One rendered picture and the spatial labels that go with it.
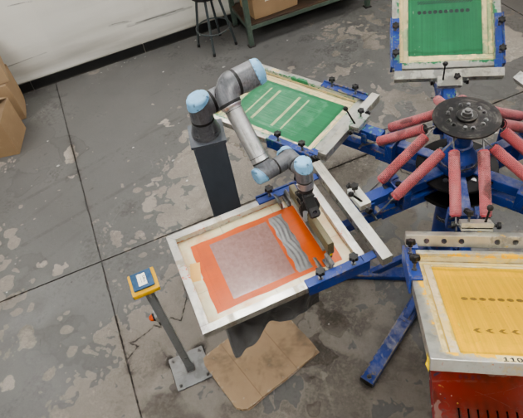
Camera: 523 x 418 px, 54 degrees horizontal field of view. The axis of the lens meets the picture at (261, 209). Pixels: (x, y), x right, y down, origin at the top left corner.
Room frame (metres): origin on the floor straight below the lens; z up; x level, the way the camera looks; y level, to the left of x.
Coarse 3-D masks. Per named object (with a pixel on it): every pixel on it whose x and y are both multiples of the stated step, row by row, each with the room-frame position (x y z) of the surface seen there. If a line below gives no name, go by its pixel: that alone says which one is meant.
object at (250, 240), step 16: (288, 208) 1.71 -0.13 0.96; (256, 224) 1.65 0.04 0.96; (288, 224) 1.61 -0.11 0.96; (304, 224) 1.59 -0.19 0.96; (208, 240) 1.61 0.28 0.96; (224, 240) 1.59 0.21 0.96; (240, 240) 1.57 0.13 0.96; (256, 240) 1.55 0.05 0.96; (272, 240) 1.53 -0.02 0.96; (208, 256) 1.51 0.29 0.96; (224, 256) 1.49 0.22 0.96; (240, 256) 1.47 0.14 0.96; (208, 272) 1.42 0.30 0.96
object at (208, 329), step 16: (240, 208) 1.74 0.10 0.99; (256, 208) 1.73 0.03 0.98; (320, 208) 1.66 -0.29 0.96; (208, 224) 1.68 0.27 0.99; (224, 224) 1.69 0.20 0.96; (336, 224) 1.52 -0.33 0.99; (176, 240) 1.63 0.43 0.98; (352, 240) 1.41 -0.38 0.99; (176, 256) 1.52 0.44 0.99; (192, 288) 1.33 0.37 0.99; (304, 288) 1.21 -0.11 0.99; (192, 304) 1.24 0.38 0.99; (256, 304) 1.18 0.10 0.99; (272, 304) 1.17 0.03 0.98; (224, 320) 1.13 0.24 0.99; (240, 320) 1.13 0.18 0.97; (208, 336) 1.09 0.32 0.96
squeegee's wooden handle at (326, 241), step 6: (294, 186) 1.71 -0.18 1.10; (294, 192) 1.67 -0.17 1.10; (294, 198) 1.66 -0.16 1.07; (312, 222) 1.47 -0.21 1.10; (318, 222) 1.46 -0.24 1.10; (312, 228) 1.48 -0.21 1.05; (318, 228) 1.43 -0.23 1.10; (324, 228) 1.42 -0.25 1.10; (318, 234) 1.42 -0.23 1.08; (324, 234) 1.39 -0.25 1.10; (324, 240) 1.36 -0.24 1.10; (330, 240) 1.35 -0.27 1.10; (324, 246) 1.37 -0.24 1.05; (330, 246) 1.33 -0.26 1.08; (330, 252) 1.33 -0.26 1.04
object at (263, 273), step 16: (304, 240) 1.49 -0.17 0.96; (256, 256) 1.45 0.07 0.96; (272, 256) 1.43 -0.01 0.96; (288, 256) 1.42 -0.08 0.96; (320, 256) 1.38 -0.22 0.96; (336, 256) 1.36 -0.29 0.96; (224, 272) 1.40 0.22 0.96; (240, 272) 1.38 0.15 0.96; (256, 272) 1.37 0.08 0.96; (272, 272) 1.35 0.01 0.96; (288, 272) 1.33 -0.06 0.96; (304, 272) 1.31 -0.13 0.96; (208, 288) 1.33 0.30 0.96; (224, 288) 1.32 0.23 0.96; (240, 288) 1.30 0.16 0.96; (256, 288) 1.28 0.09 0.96; (272, 288) 1.27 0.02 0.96; (224, 304) 1.23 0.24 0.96
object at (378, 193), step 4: (376, 188) 1.65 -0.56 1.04; (380, 188) 1.64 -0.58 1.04; (368, 192) 1.63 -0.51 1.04; (372, 192) 1.63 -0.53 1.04; (376, 192) 1.62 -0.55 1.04; (380, 192) 1.62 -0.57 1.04; (384, 192) 1.61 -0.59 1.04; (368, 196) 1.61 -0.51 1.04; (372, 196) 1.60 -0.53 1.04; (376, 196) 1.60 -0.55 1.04; (380, 196) 1.59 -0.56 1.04; (384, 196) 1.59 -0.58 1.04; (388, 196) 1.60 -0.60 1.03; (372, 200) 1.58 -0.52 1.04; (376, 200) 1.58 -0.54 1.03; (380, 200) 1.59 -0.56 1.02; (384, 200) 1.59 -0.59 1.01; (376, 204) 1.58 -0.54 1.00
